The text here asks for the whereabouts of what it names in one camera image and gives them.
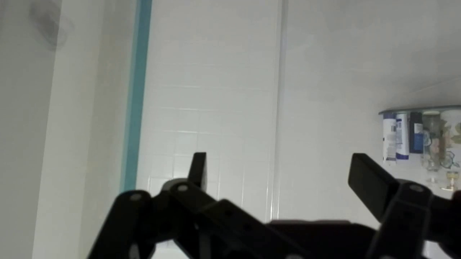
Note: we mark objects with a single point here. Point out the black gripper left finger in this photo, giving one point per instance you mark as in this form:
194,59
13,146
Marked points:
183,213

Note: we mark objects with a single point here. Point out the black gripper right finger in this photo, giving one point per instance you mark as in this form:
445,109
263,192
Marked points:
407,211

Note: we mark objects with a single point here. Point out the glass shower door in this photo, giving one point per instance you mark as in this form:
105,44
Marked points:
135,93

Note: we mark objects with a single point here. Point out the dark blue bottle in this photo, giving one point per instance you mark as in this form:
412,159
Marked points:
416,132

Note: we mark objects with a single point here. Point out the white and blue tube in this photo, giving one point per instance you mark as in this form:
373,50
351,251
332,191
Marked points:
394,136

